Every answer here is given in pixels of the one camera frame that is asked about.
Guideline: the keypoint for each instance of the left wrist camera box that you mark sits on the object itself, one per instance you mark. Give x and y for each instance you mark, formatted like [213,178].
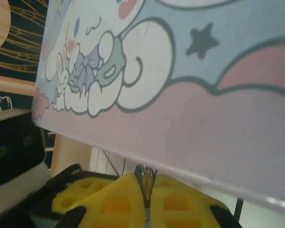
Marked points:
[14,147]

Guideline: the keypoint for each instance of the light blue plastic pouch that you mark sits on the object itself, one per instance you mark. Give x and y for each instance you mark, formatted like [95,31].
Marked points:
[180,114]

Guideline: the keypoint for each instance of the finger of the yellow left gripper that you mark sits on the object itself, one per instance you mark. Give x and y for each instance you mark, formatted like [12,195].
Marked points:
[76,192]

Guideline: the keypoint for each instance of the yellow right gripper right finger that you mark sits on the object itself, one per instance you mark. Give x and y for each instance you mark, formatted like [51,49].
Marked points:
[180,209]

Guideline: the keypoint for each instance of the dark panel peach circle gold lines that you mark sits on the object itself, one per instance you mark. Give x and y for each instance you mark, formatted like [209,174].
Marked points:
[19,42]

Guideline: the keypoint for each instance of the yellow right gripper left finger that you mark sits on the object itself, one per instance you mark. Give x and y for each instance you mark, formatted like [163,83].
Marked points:
[114,209]

